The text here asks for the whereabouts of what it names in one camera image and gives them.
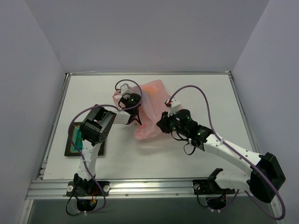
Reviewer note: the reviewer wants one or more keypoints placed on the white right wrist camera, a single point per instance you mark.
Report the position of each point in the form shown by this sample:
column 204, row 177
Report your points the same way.
column 173, row 106

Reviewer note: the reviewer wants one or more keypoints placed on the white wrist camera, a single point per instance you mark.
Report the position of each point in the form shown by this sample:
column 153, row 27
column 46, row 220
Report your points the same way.
column 173, row 106
column 125, row 89

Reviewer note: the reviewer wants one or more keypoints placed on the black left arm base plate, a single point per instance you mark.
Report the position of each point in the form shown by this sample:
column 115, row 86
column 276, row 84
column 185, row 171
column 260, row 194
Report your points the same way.
column 98, row 187

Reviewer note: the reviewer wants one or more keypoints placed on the pink plastic bag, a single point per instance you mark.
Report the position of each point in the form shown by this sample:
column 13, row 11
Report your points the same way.
column 151, row 110

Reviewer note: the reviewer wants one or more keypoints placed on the aluminium front rail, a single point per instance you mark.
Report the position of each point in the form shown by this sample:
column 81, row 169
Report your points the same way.
column 137, row 188

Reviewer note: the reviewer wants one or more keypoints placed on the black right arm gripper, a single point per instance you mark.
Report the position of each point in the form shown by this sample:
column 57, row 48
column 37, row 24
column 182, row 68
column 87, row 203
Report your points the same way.
column 164, row 123

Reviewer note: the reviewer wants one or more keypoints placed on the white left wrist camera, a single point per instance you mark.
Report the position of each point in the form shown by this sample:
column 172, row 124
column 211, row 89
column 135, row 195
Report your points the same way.
column 125, row 89

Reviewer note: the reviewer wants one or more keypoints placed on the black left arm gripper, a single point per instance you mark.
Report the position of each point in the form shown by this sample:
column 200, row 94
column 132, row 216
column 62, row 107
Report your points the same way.
column 133, row 114

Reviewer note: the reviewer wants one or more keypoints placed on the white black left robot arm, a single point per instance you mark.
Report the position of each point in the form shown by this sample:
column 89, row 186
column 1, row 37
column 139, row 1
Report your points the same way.
column 95, row 129

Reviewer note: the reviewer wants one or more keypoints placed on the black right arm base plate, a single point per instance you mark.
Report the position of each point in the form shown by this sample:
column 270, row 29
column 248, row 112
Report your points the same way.
column 206, row 187

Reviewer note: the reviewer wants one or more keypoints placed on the orange fake fruit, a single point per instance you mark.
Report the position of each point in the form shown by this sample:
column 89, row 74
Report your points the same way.
column 152, row 89

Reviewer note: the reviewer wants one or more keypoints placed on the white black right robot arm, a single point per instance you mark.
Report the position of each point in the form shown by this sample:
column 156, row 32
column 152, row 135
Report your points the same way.
column 262, row 173

